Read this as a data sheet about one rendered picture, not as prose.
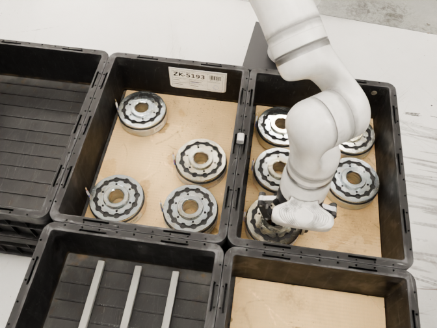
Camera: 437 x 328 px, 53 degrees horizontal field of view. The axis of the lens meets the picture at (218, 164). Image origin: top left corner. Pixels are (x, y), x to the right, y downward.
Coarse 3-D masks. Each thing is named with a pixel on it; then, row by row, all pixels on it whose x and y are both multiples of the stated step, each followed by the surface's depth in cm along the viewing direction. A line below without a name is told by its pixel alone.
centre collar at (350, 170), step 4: (348, 168) 87; (352, 168) 87; (356, 168) 87; (344, 172) 86; (348, 172) 86; (352, 172) 87; (356, 172) 87; (360, 172) 86; (344, 176) 86; (360, 176) 86; (364, 176) 86; (344, 180) 85; (364, 180) 85; (344, 184) 85; (348, 184) 85; (352, 184) 85; (356, 184) 85; (360, 184) 85; (364, 184) 85; (352, 188) 85; (356, 188) 84; (360, 188) 85
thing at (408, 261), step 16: (368, 80) 91; (240, 144) 82; (400, 144) 82; (240, 160) 80; (400, 160) 80; (240, 176) 78; (400, 176) 79; (240, 192) 76; (400, 192) 77; (400, 208) 75; (400, 224) 74; (240, 240) 72; (256, 240) 72; (320, 256) 70; (336, 256) 70; (352, 256) 71; (368, 256) 70
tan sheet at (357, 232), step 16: (256, 112) 99; (256, 144) 94; (368, 160) 92; (256, 192) 88; (368, 208) 86; (336, 224) 84; (352, 224) 84; (368, 224) 84; (304, 240) 82; (320, 240) 83; (336, 240) 83; (352, 240) 83; (368, 240) 83
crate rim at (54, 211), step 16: (112, 64) 92; (176, 64) 93; (192, 64) 93; (208, 64) 93; (224, 64) 93; (96, 96) 87; (240, 96) 88; (96, 112) 86; (240, 112) 86; (240, 128) 84; (80, 144) 81; (64, 176) 77; (64, 192) 76; (224, 192) 76; (224, 208) 76; (80, 224) 73; (96, 224) 73; (112, 224) 73; (128, 224) 73; (224, 224) 73; (192, 240) 72; (208, 240) 71; (224, 240) 72
